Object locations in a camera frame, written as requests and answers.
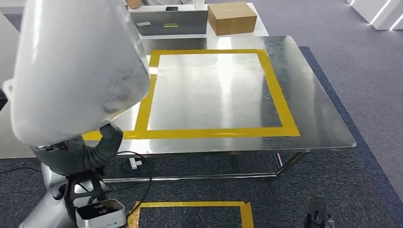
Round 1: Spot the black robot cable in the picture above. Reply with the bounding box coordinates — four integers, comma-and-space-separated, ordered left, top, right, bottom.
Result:
116, 151, 155, 219

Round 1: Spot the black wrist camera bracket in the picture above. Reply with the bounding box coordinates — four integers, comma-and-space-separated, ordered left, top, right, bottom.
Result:
64, 171, 109, 221

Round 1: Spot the large white plastic part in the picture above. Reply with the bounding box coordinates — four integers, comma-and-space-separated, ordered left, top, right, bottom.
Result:
1, 0, 151, 147

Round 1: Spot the brown cardboard box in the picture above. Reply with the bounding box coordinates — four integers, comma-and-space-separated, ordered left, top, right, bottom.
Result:
207, 1, 258, 37

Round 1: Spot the stainless steel workbench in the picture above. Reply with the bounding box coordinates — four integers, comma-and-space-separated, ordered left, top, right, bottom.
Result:
0, 35, 357, 184

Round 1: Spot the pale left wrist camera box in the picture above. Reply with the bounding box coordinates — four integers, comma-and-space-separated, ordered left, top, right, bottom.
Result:
75, 199, 126, 228

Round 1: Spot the white partition panel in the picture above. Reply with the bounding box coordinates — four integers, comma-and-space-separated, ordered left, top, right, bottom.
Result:
346, 0, 403, 31

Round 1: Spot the white power strip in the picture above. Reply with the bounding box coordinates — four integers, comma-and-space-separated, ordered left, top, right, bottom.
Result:
128, 157, 144, 171

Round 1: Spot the grey laptop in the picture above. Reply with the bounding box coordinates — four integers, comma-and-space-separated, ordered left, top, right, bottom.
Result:
128, 9, 210, 37

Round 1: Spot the yellow floor tape square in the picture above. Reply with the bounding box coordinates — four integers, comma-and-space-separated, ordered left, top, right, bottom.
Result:
127, 201, 255, 228

